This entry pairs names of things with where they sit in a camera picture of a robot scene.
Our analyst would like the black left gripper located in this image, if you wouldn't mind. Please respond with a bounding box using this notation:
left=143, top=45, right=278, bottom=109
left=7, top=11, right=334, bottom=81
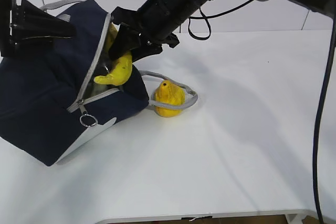
left=1, top=0, right=76, bottom=57

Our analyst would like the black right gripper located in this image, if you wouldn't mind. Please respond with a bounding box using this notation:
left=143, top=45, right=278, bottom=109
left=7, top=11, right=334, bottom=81
left=108, top=7, right=180, bottom=62

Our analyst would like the yellow banana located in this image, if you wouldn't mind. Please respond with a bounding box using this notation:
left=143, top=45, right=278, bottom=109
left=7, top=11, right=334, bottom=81
left=93, top=23, right=133, bottom=86

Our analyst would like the yellow pear-shaped fruit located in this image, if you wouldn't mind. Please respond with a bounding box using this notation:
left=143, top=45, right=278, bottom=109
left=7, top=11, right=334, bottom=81
left=154, top=80, right=185, bottom=118

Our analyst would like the navy blue lunch bag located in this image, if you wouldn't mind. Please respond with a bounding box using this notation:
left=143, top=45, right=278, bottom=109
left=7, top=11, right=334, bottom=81
left=1, top=0, right=198, bottom=166

